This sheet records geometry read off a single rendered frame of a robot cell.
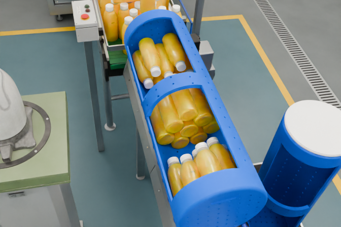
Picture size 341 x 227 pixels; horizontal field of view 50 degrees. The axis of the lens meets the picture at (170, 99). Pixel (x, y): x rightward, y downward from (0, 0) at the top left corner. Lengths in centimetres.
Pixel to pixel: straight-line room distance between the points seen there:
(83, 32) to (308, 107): 104
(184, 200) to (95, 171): 150
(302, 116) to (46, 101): 98
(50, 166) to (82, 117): 154
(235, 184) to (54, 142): 63
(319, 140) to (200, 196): 62
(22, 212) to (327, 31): 330
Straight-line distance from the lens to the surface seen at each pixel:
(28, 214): 159
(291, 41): 374
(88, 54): 196
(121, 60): 185
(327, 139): 150
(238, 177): 105
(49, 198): 149
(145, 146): 153
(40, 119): 140
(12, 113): 123
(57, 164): 127
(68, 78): 309
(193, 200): 104
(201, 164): 113
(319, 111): 159
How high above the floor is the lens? 210
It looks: 47 degrees down
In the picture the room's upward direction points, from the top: 5 degrees clockwise
